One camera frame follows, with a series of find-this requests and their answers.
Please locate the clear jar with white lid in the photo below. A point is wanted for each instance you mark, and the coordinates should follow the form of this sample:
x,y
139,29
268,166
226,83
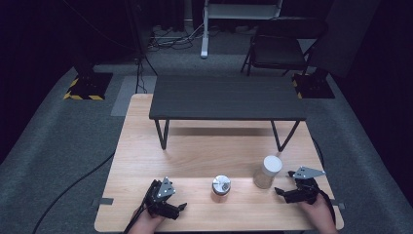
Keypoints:
x,y
271,165

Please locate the grey tape strip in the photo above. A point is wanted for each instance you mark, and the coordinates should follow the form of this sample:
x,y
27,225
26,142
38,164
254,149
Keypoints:
x,y
341,205
104,201

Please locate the hazard-striped black stand base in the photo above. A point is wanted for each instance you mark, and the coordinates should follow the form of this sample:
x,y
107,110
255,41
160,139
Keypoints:
x,y
315,87
91,85

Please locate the person's left hand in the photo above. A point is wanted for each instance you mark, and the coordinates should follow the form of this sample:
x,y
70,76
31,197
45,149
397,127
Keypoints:
x,y
144,225

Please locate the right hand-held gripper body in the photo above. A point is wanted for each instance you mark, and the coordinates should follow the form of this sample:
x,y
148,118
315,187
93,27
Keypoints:
x,y
305,190

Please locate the white metal desk frame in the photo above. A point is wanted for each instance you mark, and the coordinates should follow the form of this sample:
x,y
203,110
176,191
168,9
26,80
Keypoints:
x,y
205,32

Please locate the black folding chair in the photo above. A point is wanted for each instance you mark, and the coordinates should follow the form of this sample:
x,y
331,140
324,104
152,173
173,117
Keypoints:
x,y
276,48

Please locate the person's right hand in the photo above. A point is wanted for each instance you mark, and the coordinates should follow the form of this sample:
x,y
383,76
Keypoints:
x,y
319,216

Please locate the grey floor mat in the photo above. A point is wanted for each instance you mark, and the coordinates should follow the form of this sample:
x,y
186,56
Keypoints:
x,y
130,97

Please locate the small silver metal cup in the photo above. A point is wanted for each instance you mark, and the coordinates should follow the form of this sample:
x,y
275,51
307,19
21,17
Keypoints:
x,y
221,186

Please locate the black low shelf table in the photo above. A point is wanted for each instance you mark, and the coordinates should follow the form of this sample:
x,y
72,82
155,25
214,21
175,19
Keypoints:
x,y
227,97

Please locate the dark grey panel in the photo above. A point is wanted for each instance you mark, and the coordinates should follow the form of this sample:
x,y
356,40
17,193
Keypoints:
x,y
347,35

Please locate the black stand pole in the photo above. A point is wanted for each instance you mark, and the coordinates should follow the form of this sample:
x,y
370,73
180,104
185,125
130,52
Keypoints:
x,y
139,29

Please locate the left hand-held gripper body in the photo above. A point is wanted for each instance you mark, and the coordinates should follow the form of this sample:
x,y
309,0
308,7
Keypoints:
x,y
164,190

